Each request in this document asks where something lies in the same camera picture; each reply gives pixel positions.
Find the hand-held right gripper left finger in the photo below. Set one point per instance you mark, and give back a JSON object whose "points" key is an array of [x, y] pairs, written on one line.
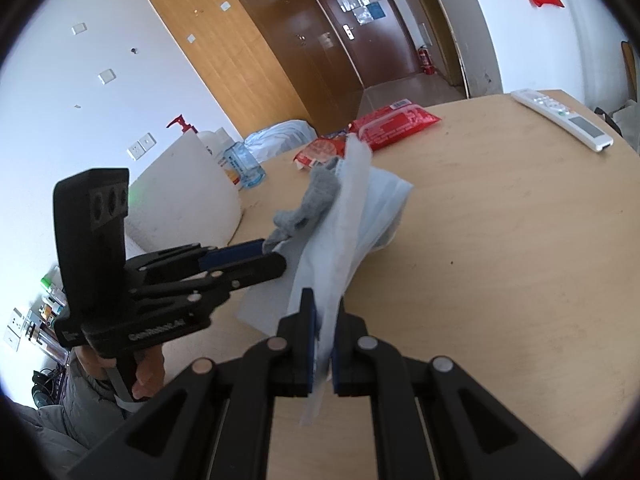
{"points": [[310, 340]]}

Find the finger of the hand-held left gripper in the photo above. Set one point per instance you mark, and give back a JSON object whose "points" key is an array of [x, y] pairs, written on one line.
{"points": [[255, 270], [230, 255]]}

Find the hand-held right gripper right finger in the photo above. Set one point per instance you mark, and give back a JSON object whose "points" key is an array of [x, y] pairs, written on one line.
{"points": [[336, 370]]}

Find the white foam box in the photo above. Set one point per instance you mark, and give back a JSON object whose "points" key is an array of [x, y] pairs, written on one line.
{"points": [[190, 195]]}

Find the grey sock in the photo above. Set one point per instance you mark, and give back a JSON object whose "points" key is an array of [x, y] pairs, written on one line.
{"points": [[315, 200]]}

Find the person's left forearm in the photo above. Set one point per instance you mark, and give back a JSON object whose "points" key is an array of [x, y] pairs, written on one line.
{"points": [[65, 410]]}

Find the person's left hand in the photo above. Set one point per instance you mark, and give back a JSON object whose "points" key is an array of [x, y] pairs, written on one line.
{"points": [[150, 375]]}

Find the white tissue sheet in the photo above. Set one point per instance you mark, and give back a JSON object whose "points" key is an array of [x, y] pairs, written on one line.
{"points": [[270, 300]]}

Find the clear plastic jug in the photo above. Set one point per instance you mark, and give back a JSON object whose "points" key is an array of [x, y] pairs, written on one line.
{"points": [[242, 162]]}

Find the red pump lotion bottle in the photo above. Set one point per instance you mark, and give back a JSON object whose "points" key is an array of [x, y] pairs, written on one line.
{"points": [[202, 142]]}

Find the red snack packet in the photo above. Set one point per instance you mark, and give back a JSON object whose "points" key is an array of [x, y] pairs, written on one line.
{"points": [[320, 152]]}

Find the red wet wipes packet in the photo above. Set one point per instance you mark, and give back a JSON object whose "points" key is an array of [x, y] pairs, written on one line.
{"points": [[395, 122]]}

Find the wooden wardrobe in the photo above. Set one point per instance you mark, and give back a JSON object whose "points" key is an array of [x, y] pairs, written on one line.
{"points": [[225, 45]]}

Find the red fire extinguisher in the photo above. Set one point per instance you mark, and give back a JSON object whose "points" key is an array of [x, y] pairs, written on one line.
{"points": [[426, 60]]}

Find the dark brown entrance door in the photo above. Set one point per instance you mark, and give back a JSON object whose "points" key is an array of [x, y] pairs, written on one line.
{"points": [[370, 20]]}

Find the brown side door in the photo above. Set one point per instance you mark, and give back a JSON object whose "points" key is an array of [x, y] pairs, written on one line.
{"points": [[440, 20]]}

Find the white remote control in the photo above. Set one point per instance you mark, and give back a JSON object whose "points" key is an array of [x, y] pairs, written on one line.
{"points": [[560, 115]]}

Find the black bag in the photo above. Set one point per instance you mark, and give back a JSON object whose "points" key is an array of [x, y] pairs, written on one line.
{"points": [[617, 117]]}

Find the wooden board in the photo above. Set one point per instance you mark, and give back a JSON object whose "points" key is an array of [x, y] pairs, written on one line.
{"points": [[631, 65]]}

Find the double white wall socket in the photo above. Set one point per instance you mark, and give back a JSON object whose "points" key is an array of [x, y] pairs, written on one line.
{"points": [[141, 146]]}

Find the single white wall switch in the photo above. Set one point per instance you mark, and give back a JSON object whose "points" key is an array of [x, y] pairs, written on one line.
{"points": [[107, 76], [78, 28]]}

